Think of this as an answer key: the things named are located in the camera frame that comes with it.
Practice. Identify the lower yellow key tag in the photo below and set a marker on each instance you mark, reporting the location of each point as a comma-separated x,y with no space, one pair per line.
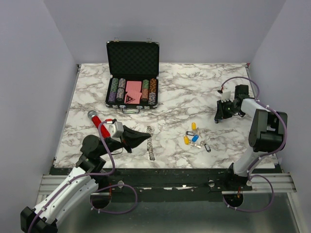
186,140

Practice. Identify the yellow key tag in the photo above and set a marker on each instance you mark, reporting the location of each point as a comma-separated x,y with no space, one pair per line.
186,140
193,126

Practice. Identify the red toy microphone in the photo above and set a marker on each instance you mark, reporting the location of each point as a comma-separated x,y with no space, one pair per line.
92,115

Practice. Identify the upper yellow key tag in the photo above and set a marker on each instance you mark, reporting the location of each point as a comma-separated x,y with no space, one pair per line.
193,126

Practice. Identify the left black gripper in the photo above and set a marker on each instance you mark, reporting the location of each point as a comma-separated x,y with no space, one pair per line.
133,137

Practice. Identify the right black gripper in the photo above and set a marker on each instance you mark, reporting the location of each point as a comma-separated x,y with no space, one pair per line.
220,114

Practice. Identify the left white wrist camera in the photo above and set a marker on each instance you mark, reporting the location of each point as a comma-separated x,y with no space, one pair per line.
116,129

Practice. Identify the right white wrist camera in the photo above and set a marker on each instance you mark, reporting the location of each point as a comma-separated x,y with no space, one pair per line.
225,97

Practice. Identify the black key tag with key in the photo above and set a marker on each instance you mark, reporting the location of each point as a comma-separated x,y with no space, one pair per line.
205,145

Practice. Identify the black poker chip case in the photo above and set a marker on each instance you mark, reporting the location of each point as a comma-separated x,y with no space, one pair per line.
133,61

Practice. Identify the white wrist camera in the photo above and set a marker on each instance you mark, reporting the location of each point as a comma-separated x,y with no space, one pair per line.
116,129
225,97

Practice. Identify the black mounting base rail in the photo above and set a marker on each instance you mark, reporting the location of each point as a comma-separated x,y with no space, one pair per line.
175,185

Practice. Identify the pink playing card deck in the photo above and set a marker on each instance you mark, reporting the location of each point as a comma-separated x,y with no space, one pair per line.
133,86

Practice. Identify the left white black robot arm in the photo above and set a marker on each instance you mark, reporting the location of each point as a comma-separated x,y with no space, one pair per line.
83,179

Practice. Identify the aluminium frame rail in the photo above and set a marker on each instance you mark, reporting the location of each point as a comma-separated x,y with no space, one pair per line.
281,183

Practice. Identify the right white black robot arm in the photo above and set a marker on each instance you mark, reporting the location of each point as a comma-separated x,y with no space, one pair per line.
268,131

